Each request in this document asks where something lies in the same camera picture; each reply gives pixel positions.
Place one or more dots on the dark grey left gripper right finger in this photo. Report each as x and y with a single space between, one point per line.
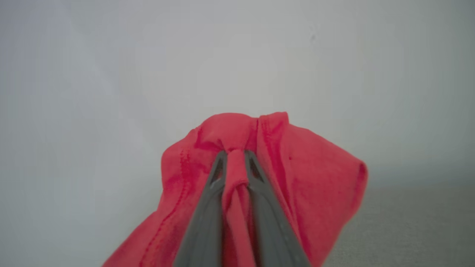
271 230

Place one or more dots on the red garment with white cuffs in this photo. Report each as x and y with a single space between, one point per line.
315 178

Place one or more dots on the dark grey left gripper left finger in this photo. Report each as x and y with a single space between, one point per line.
202 230

